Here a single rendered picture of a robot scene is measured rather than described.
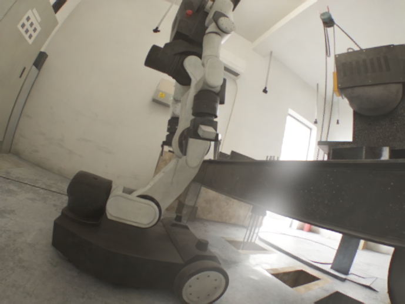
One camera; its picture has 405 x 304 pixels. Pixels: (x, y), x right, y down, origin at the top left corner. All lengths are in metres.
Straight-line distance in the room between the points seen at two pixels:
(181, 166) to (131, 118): 1.59
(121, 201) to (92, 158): 1.58
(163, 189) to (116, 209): 0.20
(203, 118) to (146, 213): 0.40
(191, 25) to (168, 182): 0.72
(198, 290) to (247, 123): 2.36
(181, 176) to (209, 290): 0.46
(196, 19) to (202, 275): 1.09
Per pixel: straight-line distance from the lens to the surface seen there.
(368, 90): 1.21
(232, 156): 1.34
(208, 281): 0.70
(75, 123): 2.35
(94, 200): 0.74
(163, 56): 0.85
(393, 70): 1.27
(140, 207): 0.71
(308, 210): 0.83
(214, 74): 0.62
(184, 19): 0.96
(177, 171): 0.73
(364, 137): 1.21
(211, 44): 0.71
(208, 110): 0.58
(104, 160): 2.22
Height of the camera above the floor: 0.47
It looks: 8 degrees up
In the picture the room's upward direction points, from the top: 16 degrees clockwise
